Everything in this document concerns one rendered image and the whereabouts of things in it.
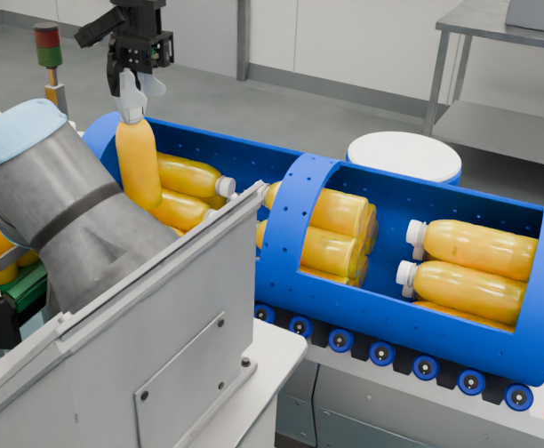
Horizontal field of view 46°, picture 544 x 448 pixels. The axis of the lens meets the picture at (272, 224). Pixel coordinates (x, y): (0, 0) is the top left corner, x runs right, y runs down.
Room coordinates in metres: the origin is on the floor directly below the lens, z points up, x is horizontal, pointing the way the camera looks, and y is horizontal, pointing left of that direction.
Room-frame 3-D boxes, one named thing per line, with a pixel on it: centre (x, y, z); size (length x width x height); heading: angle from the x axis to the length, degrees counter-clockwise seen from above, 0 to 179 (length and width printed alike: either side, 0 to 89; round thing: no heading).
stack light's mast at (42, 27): (1.65, 0.60, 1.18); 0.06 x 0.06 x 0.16
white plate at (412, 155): (1.46, -0.32, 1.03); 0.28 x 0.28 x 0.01
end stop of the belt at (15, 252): (1.20, 0.46, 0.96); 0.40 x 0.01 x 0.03; 158
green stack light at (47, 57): (1.65, 0.60, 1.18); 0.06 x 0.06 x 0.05
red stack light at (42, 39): (1.65, 0.60, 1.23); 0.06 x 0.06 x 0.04
